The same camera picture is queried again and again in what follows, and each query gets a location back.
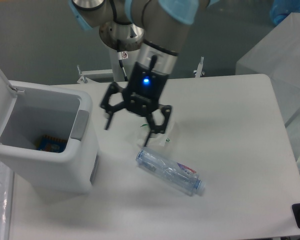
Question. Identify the clear plastic water bottle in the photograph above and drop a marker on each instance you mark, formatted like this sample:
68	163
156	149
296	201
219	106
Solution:
175	174

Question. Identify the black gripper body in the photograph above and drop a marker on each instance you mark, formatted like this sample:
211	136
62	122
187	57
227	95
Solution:
142	93

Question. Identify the white trash can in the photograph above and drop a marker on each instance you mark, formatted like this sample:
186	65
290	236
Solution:
27	112

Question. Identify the translucent plastic sheet left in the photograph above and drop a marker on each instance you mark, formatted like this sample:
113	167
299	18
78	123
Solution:
6	192

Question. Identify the snack packet in bin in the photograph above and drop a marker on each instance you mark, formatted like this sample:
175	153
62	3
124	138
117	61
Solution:
51	144

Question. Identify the crumpled clear plastic wrapper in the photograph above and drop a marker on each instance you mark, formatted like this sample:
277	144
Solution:
157	139

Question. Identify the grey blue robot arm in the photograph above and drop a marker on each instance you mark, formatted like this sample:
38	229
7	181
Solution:
165	25

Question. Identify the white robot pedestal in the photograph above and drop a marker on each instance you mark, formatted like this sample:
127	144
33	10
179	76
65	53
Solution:
123	40

